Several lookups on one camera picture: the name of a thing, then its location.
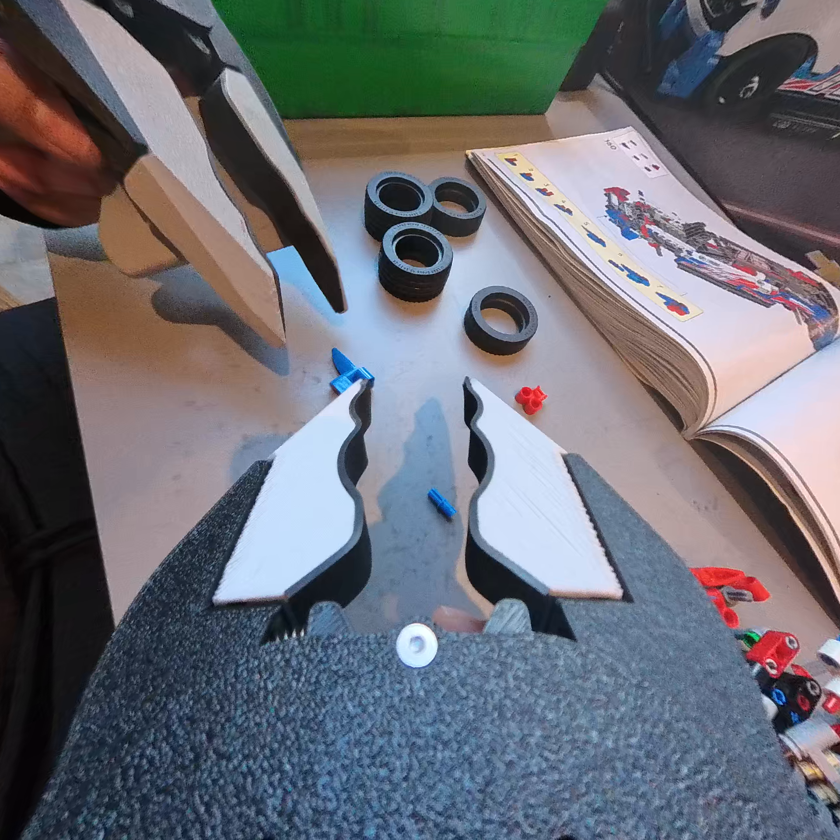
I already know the toy brick car model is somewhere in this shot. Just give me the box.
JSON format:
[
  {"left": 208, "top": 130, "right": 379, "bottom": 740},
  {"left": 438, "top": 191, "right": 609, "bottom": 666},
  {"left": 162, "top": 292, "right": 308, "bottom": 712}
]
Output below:
[{"left": 689, "top": 566, "right": 840, "bottom": 811}]

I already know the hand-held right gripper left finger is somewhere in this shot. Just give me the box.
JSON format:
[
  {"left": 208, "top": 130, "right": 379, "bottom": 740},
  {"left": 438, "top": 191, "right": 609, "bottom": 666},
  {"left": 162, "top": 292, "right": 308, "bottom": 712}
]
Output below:
[{"left": 211, "top": 382, "right": 375, "bottom": 608}]

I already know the narrow black rubber tyre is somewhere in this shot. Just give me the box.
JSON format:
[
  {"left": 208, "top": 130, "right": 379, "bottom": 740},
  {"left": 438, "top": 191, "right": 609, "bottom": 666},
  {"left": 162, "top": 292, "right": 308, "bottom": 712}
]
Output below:
[
  {"left": 463, "top": 285, "right": 539, "bottom": 357},
  {"left": 430, "top": 176, "right": 488, "bottom": 238}
]

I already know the green plastic bin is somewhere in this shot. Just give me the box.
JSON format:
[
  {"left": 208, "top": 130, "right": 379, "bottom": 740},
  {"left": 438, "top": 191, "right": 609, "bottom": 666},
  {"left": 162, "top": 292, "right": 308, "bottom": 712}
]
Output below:
[{"left": 211, "top": 0, "right": 610, "bottom": 120}]

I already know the person's left hand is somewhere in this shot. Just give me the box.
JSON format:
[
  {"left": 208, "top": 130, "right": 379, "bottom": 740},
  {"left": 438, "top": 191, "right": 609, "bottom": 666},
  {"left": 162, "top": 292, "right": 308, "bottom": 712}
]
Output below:
[{"left": 0, "top": 39, "right": 129, "bottom": 228}]

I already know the beige wooden table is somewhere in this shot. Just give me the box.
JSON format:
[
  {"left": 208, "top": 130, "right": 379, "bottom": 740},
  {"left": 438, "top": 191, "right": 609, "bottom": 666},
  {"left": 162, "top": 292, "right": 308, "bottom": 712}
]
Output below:
[{"left": 282, "top": 88, "right": 624, "bottom": 161}]

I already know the wide black rubber tyre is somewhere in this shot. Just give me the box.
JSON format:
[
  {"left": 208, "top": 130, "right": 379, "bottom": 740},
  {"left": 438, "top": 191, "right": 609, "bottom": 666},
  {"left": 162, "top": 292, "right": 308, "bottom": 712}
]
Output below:
[
  {"left": 377, "top": 223, "right": 454, "bottom": 303},
  {"left": 364, "top": 172, "right": 435, "bottom": 242}
]

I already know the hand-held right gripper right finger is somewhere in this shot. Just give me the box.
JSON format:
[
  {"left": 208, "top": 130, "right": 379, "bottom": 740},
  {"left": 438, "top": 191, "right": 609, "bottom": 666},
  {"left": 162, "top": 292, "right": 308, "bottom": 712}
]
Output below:
[{"left": 462, "top": 377, "right": 624, "bottom": 601}]

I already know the grey desk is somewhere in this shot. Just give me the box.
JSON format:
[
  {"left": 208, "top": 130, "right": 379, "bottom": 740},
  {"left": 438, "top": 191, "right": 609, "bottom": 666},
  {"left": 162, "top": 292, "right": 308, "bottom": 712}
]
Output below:
[{"left": 45, "top": 85, "right": 840, "bottom": 637}]

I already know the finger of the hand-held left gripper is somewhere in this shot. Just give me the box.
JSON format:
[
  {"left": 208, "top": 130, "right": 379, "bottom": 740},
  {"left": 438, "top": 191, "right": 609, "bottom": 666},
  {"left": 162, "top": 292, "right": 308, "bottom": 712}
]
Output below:
[
  {"left": 58, "top": 0, "right": 287, "bottom": 349},
  {"left": 200, "top": 67, "right": 349, "bottom": 315}
]

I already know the blue pointed brick assembly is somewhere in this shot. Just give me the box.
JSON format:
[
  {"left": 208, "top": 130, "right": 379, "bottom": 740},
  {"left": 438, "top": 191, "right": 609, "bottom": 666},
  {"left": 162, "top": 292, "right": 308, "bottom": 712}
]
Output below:
[{"left": 328, "top": 348, "right": 376, "bottom": 395}]

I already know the printed toy car box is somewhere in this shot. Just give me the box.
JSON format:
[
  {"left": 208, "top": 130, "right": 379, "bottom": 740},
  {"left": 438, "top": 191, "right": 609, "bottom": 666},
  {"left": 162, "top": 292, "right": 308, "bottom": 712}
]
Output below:
[{"left": 561, "top": 0, "right": 840, "bottom": 266}]

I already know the open instruction book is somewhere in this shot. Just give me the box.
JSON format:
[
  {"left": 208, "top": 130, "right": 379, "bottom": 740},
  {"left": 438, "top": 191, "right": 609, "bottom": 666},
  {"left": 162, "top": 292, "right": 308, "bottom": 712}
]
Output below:
[{"left": 466, "top": 126, "right": 840, "bottom": 578}]

